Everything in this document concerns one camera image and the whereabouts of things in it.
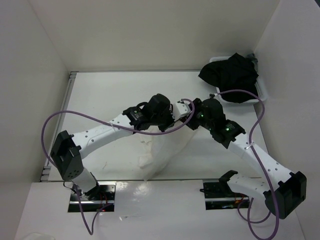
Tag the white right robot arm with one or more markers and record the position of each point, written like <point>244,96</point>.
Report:
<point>282,190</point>

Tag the white pleated skirt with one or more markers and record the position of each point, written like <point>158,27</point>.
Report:
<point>159,150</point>

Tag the black skirt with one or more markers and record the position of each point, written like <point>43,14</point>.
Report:
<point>235,73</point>

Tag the white plastic basket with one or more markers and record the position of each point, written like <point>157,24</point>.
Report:
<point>259,85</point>

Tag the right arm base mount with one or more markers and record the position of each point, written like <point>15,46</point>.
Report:
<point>216,199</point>

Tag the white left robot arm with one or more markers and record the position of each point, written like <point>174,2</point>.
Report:
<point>69,150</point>

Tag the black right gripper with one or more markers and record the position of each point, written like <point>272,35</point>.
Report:
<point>191,123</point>

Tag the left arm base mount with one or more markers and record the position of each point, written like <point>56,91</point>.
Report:
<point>104,200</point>

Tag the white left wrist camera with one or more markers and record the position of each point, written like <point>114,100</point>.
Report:
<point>180,110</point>

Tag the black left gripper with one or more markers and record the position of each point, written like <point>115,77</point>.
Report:
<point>171,122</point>

